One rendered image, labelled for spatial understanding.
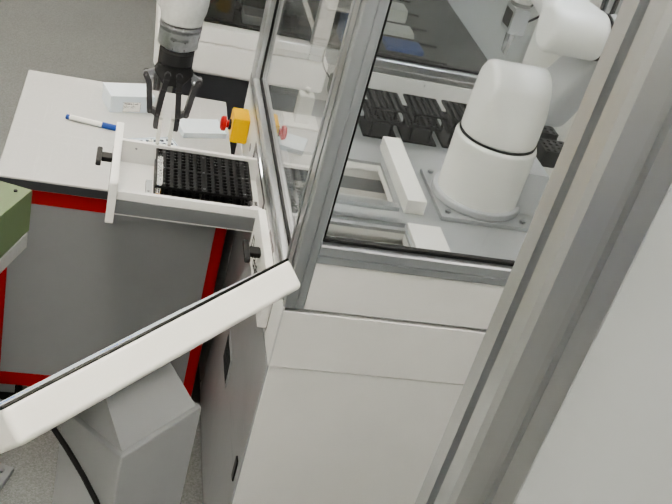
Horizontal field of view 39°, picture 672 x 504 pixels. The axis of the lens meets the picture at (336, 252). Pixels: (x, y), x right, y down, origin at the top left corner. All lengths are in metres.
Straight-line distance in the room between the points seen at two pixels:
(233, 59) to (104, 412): 1.81
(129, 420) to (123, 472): 0.07
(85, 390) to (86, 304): 1.43
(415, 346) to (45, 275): 1.08
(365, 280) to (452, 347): 0.25
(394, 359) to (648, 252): 1.42
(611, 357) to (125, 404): 0.91
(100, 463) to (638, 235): 1.02
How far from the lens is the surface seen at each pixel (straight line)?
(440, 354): 1.90
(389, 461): 2.09
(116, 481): 1.36
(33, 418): 1.13
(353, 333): 1.83
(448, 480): 0.55
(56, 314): 2.62
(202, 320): 1.29
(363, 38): 1.52
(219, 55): 2.97
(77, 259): 2.51
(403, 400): 1.97
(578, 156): 0.45
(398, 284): 1.77
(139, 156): 2.34
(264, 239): 1.98
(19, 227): 2.14
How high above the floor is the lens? 1.97
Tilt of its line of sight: 31 degrees down
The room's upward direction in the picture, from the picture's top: 16 degrees clockwise
